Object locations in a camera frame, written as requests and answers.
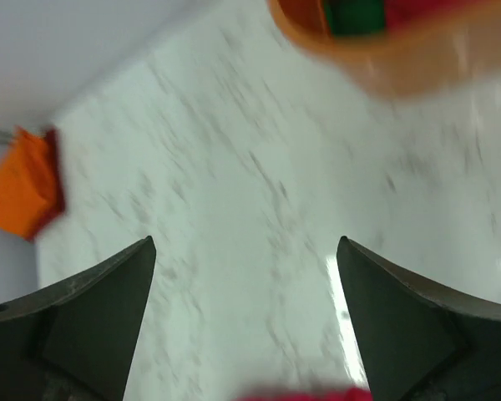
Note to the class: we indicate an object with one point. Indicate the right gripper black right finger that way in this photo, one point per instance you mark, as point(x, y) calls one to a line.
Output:
point(419, 339)

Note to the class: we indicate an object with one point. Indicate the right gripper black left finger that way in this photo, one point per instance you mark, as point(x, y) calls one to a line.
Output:
point(75, 339)

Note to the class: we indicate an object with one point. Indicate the crimson pink t-shirt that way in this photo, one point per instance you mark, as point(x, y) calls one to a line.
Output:
point(324, 393)

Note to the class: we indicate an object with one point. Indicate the folded orange t-shirt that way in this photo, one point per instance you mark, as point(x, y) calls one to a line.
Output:
point(27, 185)

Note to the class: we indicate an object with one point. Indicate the orange plastic basket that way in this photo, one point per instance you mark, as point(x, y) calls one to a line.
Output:
point(439, 52)

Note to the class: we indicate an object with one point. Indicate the green garment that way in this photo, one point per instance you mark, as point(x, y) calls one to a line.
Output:
point(348, 18)

